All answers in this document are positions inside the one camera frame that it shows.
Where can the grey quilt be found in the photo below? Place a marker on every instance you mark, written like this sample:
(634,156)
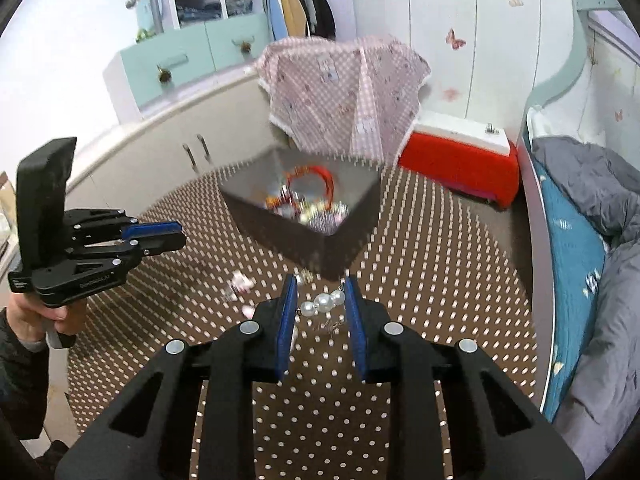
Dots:
(603,398)

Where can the dark brown jewelry box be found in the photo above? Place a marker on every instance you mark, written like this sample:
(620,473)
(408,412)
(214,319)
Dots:
(355,182)

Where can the red storage ottoman white lid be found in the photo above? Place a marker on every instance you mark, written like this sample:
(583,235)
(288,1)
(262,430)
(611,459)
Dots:
(459,154)

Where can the person's left hand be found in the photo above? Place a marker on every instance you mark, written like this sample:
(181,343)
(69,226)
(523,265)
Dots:
(29,317)

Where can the hanging clothes row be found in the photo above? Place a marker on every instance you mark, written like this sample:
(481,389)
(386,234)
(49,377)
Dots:
(300,18)

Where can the dark sleeve forearm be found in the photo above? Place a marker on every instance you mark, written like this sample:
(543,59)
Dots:
(24,391)

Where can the teal bed sheet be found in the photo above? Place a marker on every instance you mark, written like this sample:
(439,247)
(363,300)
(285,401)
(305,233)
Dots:
(578,255)

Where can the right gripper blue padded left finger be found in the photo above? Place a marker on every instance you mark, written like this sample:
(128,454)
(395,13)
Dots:
(189,411)

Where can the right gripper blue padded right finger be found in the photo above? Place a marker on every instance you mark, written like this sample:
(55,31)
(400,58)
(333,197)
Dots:
(453,412)

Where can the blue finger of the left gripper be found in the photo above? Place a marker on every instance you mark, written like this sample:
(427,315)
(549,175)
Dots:
(142,230)

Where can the metal clip on lid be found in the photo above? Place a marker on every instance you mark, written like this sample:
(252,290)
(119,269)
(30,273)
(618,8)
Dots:
(491,128)

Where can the mint bed headboard frame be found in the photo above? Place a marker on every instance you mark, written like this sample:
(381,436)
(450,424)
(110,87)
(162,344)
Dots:
(587,72)

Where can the mixed jewelry pile in box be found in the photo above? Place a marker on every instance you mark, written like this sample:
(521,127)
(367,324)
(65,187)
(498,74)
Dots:
(318,214)

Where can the white wardrobe butterfly stickers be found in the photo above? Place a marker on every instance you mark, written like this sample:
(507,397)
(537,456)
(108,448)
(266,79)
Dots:
(486,56)

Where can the mint drawer unit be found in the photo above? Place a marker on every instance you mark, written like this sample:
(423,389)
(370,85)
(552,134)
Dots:
(160,68)

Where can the pink checkered cloth cover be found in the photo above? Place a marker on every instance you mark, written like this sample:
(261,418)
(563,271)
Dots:
(357,98)

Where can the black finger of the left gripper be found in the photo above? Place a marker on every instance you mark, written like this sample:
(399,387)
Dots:
(156,244)

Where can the pink bead jewelry piece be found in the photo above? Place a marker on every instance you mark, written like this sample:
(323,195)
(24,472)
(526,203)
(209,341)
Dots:
(238,286)

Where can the beige low cabinet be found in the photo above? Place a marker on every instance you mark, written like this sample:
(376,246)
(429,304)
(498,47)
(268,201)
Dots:
(136,165)

